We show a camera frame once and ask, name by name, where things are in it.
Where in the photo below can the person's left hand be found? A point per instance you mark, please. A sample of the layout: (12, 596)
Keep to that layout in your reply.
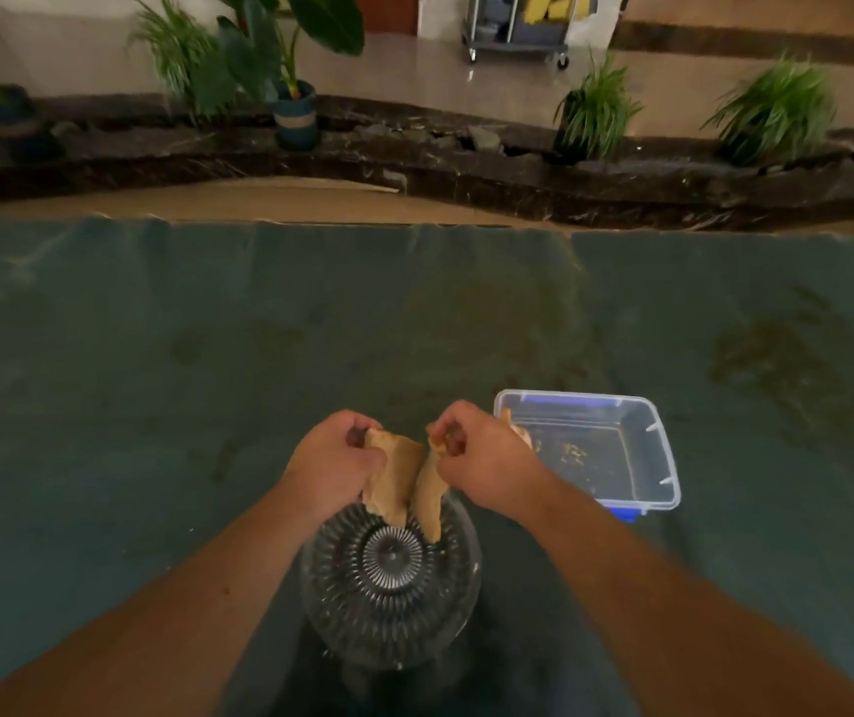
(326, 466)

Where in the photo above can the person's right hand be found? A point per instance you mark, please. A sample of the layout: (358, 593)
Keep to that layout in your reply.
(490, 462)

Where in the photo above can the person's left thumb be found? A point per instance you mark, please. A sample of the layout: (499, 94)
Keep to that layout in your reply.
(373, 462)

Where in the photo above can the person's right thumb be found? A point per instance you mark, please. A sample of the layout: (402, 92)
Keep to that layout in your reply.
(448, 449)

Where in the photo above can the torn brown flatbread piece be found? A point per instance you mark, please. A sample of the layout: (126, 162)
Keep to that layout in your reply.
(393, 477)
(431, 496)

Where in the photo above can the person's left forearm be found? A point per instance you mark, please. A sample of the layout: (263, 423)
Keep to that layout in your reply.
(166, 612)

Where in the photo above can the person's right forearm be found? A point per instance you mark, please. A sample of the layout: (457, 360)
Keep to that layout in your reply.
(666, 619)

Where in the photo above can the tan food piece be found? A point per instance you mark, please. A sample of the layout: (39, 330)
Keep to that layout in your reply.
(520, 434)

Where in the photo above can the brown crumbs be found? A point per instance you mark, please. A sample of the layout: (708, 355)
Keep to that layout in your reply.
(574, 453)

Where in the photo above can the clear ribbed glass bowl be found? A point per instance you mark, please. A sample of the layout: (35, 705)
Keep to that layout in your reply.
(390, 589)

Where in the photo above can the clear plastic container blue rim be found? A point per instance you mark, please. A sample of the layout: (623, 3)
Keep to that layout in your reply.
(606, 447)

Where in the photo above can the teal tablecloth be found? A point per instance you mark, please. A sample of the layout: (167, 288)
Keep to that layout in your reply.
(770, 410)
(173, 380)

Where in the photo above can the dark marble planter ledge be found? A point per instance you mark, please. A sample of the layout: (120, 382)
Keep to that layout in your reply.
(427, 167)

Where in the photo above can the grey rock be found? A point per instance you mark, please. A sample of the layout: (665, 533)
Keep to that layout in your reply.
(485, 138)

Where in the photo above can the blue striped plant pot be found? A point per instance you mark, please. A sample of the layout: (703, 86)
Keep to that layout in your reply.
(295, 115)

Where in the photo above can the green grass-like plant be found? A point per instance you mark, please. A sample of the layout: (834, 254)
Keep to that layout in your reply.
(595, 111)
(173, 48)
(774, 104)

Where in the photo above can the grey wheeled service cart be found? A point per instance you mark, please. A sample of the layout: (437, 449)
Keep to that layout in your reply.
(520, 33)

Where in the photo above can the broad-leaf potted plant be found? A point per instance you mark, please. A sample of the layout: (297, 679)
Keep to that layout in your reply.
(270, 37)

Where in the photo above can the yellow cloths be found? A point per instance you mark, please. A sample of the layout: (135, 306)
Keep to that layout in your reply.
(558, 7)

